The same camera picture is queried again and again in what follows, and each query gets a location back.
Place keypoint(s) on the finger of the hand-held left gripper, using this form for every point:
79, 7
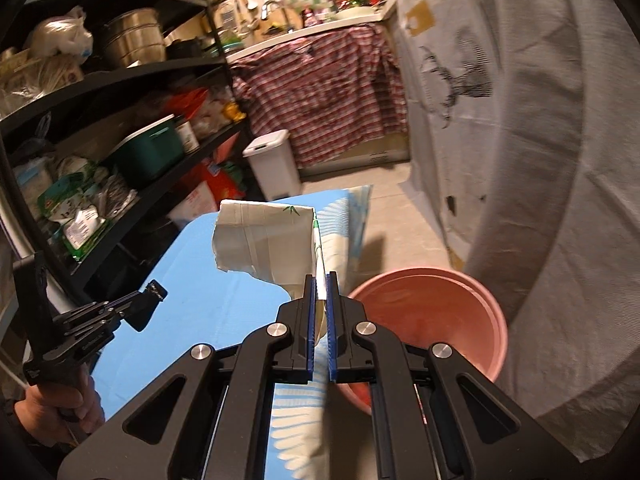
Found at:
90, 337
147, 305

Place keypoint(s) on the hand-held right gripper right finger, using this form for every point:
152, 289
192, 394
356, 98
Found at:
331, 330

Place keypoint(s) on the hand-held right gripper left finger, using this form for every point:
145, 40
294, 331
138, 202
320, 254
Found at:
312, 320

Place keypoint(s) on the white tissue pack wrapper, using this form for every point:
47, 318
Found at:
265, 245

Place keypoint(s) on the pink plastic bin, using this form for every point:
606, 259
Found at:
440, 310

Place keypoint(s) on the person's left hand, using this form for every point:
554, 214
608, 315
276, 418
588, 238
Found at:
45, 410

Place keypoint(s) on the white sack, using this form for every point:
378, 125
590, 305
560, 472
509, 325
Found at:
192, 205

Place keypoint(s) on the green food packet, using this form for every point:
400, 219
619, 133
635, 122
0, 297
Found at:
70, 200

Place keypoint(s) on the red sack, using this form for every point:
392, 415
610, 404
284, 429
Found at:
225, 185

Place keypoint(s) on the green box with white lid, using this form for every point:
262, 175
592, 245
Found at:
147, 152

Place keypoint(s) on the white pedal bin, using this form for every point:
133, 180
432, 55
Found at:
272, 165

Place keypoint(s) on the small can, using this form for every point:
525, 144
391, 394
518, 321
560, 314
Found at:
188, 137

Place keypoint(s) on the white deer-print cloth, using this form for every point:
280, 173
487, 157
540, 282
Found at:
440, 160

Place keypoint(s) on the orange plastic bag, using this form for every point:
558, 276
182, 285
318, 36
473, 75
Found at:
187, 102

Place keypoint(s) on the yellow bag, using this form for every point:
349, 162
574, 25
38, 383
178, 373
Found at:
235, 110

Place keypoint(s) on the red plaid cloth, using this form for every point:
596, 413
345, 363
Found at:
325, 95

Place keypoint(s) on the black metal shelf rack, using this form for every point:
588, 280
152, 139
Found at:
125, 72

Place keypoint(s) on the black pot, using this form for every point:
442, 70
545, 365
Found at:
182, 49

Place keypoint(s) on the steel pot stack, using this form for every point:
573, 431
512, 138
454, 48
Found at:
132, 40

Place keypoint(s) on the grey nonwoven cloth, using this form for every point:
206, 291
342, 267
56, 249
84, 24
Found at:
575, 210

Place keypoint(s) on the white plastic bag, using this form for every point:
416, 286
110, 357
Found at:
60, 35

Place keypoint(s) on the white bowl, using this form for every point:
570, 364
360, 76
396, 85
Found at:
357, 13

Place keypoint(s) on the metal faucet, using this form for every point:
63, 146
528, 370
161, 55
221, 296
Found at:
270, 4

